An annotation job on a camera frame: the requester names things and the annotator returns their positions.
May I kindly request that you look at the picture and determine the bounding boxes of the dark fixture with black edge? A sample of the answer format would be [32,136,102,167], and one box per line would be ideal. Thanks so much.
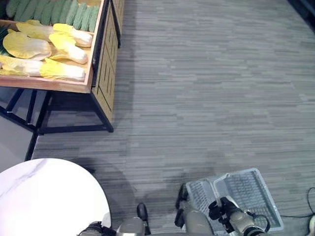
[286,0,315,27]

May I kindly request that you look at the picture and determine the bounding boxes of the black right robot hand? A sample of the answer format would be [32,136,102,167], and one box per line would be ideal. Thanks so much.
[208,196,240,222]

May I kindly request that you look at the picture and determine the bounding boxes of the wooden produce display crate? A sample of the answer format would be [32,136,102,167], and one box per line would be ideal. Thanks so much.
[0,0,109,94]

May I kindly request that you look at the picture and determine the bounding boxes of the black metal stand frame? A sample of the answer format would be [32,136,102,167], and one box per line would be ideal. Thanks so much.
[0,0,122,162]

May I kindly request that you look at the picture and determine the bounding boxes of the round white marble table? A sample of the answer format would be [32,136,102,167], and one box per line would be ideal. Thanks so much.
[0,158,112,236]

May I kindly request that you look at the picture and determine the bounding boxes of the grey plastic shopping basket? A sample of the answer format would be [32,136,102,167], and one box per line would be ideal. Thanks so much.
[184,168,284,233]

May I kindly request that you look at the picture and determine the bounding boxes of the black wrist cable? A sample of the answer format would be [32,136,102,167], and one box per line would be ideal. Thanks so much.
[246,210,271,232]

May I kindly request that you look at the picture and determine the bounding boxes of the wooden slatted stand side panel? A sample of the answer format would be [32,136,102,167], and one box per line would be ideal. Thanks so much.
[92,0,122,124]

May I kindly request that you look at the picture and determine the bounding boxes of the green bumpy cucumber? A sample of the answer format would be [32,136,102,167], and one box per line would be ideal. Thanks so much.
[80,5,94,31]
[73,2,88,30]
[50,0,66,25]
[65,0,80,27]
[59,0,73,25]
[88,5,100,33]
[24,0,42,22]
[13,0,32,22]
[5,0,21,17]
[32,0,50,22]
[40,0,58,26]

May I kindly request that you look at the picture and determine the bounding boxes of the yellow napa cabbage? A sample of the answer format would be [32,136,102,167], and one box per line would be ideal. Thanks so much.
[52,23,94,48]
[48,32,89,65]
[15,19,55,42]
[39,58,86,83]
[0,55,44,77]
[2,31,53,61]

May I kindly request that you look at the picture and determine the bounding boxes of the dark left robot foot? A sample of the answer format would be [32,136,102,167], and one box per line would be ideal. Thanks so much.
[136,203,151,236]

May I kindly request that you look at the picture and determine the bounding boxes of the black floor cable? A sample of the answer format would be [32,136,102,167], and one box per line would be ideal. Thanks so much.
[280,187,315,218]

